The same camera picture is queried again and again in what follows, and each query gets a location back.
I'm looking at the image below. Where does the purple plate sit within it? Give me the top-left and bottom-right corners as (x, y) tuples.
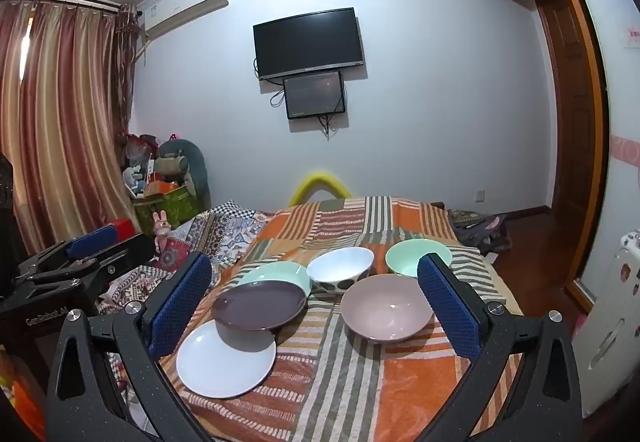
(211, 280), (307, 332)

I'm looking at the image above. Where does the yellow curved cushion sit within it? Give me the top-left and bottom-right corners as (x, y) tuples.
(288, 169), (353, 207)

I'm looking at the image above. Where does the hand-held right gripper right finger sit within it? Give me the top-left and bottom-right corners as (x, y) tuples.
(416, 253), (583, 442)

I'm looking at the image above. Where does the orange striped blanket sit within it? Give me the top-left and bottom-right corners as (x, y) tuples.
(160, 196), (526, 442)

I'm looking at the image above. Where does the large black wall television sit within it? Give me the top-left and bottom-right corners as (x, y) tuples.
(252, 8), (364, 81)

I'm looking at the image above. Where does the patterned patchwork quilt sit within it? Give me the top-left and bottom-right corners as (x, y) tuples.
(97, 199), (273, 317)

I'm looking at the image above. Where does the orange cloth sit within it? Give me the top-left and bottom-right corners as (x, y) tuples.
(0, 347), (51, 428)

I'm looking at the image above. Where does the small black wall monitor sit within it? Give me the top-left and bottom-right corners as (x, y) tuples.
(283, 70), (347, 121)

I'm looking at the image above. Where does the purple bag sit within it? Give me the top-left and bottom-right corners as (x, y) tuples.
(457, 217), (508, 255)

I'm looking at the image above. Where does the dark patterned bag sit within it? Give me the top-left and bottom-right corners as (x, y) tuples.
(447, 209), (488, 230)

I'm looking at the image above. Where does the green patterned box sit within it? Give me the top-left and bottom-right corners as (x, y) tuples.
(132, 184), (203, 235)

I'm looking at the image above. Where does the pink bowl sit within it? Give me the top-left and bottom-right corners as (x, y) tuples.
(340, 274), (435, 346)

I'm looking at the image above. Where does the pile of toys and bags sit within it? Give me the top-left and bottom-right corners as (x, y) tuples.
(120, 132), (166, 197)

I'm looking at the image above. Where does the pink bunny toy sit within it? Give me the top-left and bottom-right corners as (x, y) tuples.
(152, 210), (171, 253)

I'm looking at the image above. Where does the wooden door frame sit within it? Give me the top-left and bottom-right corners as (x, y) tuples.
(530, 0), (611, 317)

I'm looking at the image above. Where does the white plastic panel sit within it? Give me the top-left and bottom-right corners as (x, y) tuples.
(572, 231), (640, 418)

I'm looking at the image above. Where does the mint green bowl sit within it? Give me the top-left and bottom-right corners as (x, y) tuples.
(385, 239), (453, 279)

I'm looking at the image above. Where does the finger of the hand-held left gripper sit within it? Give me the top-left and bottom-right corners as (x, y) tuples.
(15, 234), (157, 307)
(17, 223), (121, 275)

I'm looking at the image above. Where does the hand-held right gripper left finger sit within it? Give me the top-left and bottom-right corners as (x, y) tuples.
(45, 252), (216, 442)

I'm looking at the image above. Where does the striped brown curtain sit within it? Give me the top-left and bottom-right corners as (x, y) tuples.
(0, 0), (141, 257)

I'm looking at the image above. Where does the white dotted bowl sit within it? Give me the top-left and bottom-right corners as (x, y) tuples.
(306, 247), (375, 297)

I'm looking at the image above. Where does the mint green plate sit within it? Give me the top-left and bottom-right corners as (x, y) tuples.
(237, 262), (312, 297)

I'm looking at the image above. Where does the white air conditioner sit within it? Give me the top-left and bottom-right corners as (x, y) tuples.
(137, 0), (230, 40)

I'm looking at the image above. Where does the white plate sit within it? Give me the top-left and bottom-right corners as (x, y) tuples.
(175, 319), (277, 399)

